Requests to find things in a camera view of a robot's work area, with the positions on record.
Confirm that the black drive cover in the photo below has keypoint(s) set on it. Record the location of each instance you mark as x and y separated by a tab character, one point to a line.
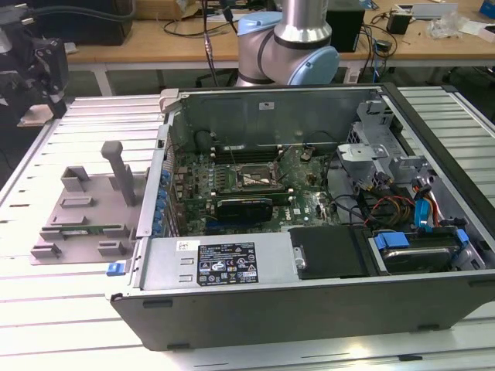
332	251

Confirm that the white case wall sticker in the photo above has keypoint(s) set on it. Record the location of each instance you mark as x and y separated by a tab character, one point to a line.
266	106

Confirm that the small blue clip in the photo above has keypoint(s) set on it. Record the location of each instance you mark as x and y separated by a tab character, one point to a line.
462	235

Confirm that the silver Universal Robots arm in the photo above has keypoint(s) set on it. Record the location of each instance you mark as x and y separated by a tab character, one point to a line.
294	23

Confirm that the cardboard box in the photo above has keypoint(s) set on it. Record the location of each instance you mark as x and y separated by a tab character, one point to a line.
154	9

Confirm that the crumpled white paper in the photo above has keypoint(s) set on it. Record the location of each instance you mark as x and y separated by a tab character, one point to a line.
71	48

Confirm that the silver power supply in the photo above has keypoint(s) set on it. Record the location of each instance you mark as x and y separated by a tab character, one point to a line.
162	266

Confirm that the white power adapter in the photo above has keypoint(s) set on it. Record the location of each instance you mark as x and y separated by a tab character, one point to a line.
352	75

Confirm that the open black PC case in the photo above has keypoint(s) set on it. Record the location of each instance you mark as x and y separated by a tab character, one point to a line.
270	317

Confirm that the silver metal drive cage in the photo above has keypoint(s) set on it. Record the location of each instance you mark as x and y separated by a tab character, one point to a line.
359	152

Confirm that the light grey case latch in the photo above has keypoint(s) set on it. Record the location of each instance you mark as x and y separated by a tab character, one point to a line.
169	99

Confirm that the small black adapter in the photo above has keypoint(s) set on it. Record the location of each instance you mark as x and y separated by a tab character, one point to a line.
383	46

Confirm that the black power supply label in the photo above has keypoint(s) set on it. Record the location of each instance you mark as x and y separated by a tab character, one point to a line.
226	263

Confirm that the small brown black cube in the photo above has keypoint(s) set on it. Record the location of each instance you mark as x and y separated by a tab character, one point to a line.
398	22

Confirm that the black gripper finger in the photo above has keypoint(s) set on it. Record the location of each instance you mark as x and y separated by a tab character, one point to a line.
52	65

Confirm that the CPU socket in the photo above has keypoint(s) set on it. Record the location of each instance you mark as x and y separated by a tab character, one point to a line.
251	172

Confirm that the black RAM slot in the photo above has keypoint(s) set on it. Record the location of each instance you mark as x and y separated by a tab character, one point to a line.
255	157
280	197
232	191
255	160
255	150
255	154

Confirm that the blue expansion slot clip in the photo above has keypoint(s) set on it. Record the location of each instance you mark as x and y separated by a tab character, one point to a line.
158	226
161	201
166	178

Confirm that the blue item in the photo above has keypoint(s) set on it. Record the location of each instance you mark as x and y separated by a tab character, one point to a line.
489	7
370	4

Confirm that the white paper box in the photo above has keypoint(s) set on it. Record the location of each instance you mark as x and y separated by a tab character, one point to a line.
479	31

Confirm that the hard disk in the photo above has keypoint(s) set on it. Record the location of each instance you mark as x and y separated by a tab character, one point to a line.
417	259

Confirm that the silver tray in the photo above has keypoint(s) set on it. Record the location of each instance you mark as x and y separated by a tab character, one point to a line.
433	11

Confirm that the grey parts rack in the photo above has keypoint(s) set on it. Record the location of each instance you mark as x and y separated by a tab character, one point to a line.
96	193

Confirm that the dark battery holder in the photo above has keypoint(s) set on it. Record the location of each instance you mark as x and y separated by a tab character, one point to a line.
306	154

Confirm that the black computer tower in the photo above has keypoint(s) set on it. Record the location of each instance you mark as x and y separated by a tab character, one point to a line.
100	33

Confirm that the black graphics card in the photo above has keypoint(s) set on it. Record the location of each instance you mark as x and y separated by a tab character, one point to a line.
243	210

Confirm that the black box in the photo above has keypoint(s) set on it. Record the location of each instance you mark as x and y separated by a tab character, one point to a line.
350	31

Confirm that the long wooden desk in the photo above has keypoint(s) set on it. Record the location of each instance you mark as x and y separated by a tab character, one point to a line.
116	52

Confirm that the green RAM stick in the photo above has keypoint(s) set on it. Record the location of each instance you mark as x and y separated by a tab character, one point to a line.
81	230

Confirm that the clear plastic bags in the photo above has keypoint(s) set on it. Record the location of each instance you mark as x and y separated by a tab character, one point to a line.
444	27

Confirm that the green motherboard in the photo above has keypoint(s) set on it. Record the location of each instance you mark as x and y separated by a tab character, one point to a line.
305	201

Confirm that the small white sticker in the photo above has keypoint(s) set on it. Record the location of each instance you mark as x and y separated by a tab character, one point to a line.
185	246

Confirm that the blue case latch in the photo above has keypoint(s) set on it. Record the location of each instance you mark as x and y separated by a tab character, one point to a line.
115	269

